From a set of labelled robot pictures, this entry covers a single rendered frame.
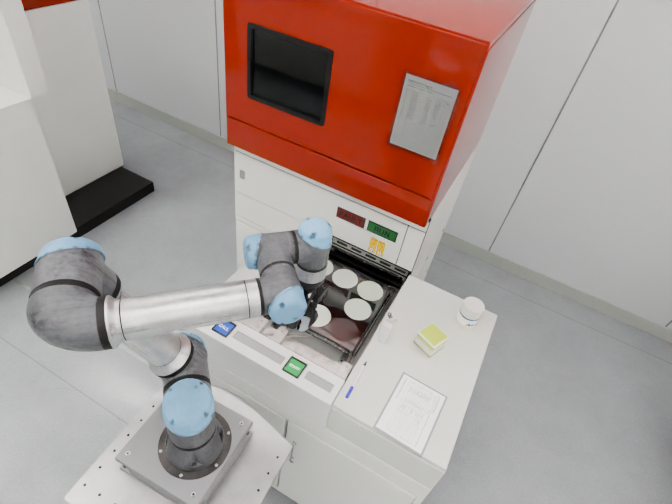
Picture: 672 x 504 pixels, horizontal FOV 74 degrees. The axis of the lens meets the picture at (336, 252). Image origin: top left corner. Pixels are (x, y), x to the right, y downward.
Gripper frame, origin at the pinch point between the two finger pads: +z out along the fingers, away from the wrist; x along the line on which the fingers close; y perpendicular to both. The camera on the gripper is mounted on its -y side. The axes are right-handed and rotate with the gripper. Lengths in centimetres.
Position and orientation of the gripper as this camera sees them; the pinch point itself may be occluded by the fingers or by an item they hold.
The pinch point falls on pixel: (298, 329)
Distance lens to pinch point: 121.6
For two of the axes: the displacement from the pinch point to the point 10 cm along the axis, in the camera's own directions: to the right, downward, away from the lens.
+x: -8.6, -4.2, 2.7
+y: 4.8, -5.5, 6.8
